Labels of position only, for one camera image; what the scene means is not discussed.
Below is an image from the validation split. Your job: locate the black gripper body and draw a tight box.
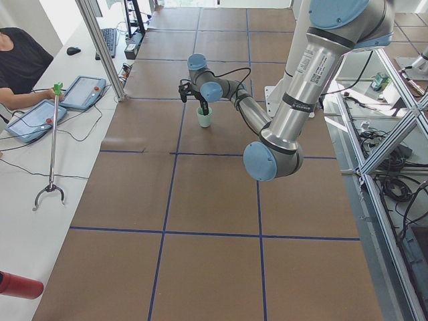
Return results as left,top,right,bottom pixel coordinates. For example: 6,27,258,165
191,89,208,104

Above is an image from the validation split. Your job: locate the mint green cup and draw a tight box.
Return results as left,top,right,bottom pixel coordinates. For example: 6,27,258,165
197,115,212,128
197,107,213,117

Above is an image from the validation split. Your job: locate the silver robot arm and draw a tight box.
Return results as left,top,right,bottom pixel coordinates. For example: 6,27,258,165
187,1,395,181

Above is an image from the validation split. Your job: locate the black keyboard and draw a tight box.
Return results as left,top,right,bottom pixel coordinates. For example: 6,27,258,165
100,28,118,58

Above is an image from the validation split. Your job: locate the far blue teach pendant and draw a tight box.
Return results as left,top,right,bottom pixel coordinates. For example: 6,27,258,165
60,76,106,110

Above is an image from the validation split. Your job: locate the blue teach pendant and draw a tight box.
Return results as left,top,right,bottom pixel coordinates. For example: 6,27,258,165
60,76,106,110
5,100,55,143

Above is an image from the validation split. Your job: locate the brown paper table cover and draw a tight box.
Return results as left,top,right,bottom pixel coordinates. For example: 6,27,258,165
34,8,383,320

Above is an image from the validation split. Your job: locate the black computer mouse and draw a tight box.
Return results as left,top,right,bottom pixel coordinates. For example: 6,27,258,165
66,47,81,56

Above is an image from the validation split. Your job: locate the silver reacher grabber tool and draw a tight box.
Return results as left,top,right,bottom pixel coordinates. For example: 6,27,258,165
32,82,65,211

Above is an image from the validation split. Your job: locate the near blue teach pendant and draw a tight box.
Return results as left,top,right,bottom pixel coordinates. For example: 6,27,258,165
5,100,55,143

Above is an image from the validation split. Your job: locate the person in black shirt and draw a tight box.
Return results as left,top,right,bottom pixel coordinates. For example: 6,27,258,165
1,27,55,110

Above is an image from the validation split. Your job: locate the red bottle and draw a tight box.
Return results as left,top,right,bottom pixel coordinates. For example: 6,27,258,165
1,272,44,300

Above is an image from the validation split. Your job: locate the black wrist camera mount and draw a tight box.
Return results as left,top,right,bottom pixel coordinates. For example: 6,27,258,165
178,79,194,103

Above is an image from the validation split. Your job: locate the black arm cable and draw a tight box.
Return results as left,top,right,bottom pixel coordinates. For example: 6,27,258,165
215,67,253,108

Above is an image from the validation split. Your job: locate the white camera mast pedestal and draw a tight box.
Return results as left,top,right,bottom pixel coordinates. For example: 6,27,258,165
263,0,317,118

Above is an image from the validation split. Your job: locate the aluminium frame post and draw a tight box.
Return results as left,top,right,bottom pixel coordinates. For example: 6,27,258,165
75,0,126,102

